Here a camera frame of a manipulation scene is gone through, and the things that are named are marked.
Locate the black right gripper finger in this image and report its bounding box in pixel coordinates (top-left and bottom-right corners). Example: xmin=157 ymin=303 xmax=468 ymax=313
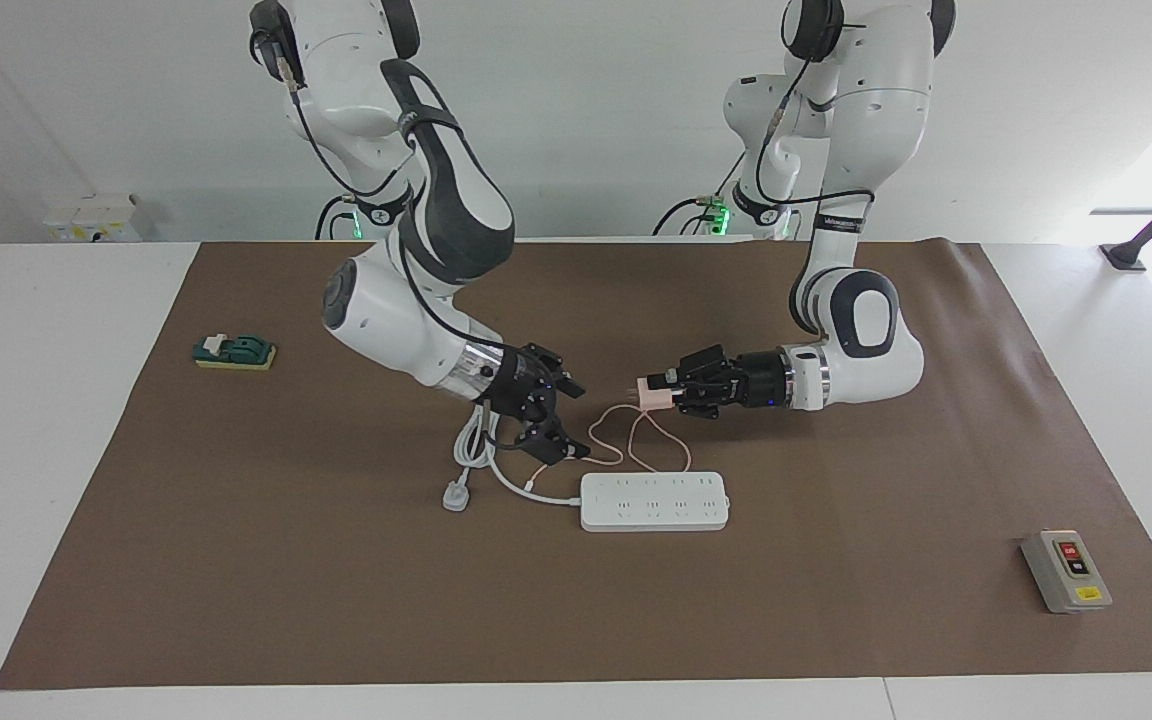
xmin=534 ymin=343 xmax=585 ymax=399
xmin=524 ymin=418 xmax=592 ymax=463

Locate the pink usb charger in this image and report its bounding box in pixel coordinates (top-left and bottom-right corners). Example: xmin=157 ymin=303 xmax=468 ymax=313
xmin=624 ymin=376 xmax=682 ymax=410

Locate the pink charging cable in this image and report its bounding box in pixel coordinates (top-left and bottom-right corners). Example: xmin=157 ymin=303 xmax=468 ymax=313
xmin=524 ymin=402 xmax=692 ymax=491

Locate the white power strip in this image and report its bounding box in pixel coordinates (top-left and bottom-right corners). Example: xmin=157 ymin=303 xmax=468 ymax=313
xmin=579 ymin=471 xmax=731 ymax=533

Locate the brown table mat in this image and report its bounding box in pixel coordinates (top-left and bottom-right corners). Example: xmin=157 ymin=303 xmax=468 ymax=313
xmin=0 ymin=238 xmax=1152 ymax=691

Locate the white power cord with plug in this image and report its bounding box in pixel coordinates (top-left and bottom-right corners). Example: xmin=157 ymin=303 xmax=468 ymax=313
xmin=441 ymin=400 xmax=585 ymax=513

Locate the black left base cable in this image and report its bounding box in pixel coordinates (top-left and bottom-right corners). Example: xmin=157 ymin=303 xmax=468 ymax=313
xmin=651 ymin=148 xmax=749 ymax=238

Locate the black base cable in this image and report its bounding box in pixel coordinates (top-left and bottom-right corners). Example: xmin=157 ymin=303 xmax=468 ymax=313
xmin=314 ymin=193 xmax=357 ymax=241
xmin=651 ymin=148 xmax=749 ymax=238

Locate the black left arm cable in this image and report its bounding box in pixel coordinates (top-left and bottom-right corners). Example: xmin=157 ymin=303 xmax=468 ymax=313
xmin=756 ymin=60 xmax=877 ymax=216

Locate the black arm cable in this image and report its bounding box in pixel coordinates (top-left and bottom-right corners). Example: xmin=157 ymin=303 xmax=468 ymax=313
xmin=254 ymin=28 xmax=527 ymax=451
xmin=756 ymin=60 xmax=877 ymax=216

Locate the black right base cable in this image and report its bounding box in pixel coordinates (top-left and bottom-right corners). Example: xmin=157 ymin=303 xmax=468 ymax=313
xmin=314 ymin=193 xmax=357 ymax=241

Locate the green knife switch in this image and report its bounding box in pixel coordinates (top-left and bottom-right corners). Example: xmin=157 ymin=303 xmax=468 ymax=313
xmin=193 ymin=333 xmax=278 ymax=373

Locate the grey on-off switch box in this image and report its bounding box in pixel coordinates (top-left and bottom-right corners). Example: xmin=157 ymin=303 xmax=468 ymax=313
xmin=1021 ymin=529 xmax=1114 ymax=614

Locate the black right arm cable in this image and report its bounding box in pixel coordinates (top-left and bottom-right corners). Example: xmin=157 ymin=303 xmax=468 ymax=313
xmin=254 ymin=28 xmax=527 ymax=451

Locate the white wall socket box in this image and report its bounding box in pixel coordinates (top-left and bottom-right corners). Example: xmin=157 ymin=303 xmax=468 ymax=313
xmin=44 ymin=193 xmax=142 ymax=244

